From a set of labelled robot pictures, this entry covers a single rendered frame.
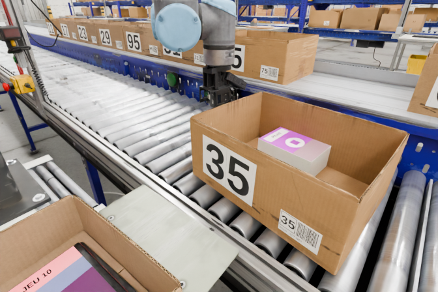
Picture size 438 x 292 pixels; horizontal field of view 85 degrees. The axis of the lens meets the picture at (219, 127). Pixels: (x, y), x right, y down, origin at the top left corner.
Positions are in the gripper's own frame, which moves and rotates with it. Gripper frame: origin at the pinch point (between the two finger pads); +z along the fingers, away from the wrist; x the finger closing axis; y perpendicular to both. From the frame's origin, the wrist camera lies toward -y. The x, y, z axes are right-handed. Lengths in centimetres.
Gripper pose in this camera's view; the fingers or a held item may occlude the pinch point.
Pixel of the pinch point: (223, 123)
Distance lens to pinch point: 80.7
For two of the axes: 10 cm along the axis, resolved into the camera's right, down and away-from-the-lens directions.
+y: -6.6, 3.3, -6.7
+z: 0.0, 8.9, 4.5
